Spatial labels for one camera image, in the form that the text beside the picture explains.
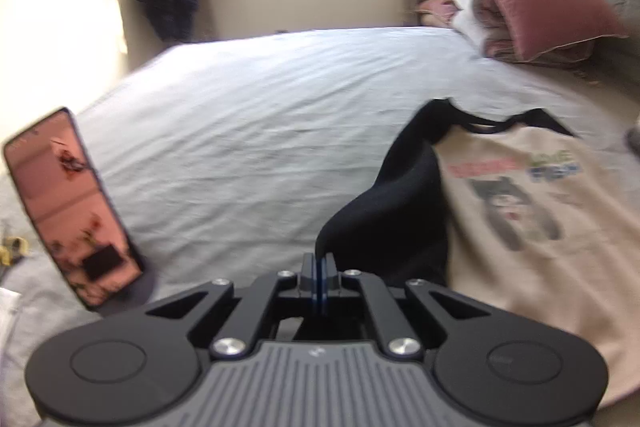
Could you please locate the small pink cushion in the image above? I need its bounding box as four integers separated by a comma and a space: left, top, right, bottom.
417, 0, 458, 26

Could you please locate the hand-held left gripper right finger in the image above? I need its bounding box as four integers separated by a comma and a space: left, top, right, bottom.
320, 253, 493, 360

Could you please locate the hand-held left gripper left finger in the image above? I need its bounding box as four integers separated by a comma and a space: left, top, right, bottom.
145, 253, 321, 360

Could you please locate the smartphone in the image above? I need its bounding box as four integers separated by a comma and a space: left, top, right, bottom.
2, 107, 147, 313

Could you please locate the small yellow object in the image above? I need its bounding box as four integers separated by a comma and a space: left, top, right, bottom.
0, 234, 28, 265

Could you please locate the grey bed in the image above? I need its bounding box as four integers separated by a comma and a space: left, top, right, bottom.
0, 26, 640, 427

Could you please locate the beige and black printed sweatshirt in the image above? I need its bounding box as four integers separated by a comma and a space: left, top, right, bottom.
315, 98, 640, 408

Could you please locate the folded white and pink quilt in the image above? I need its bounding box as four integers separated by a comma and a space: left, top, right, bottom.
447, 0, 596, 68

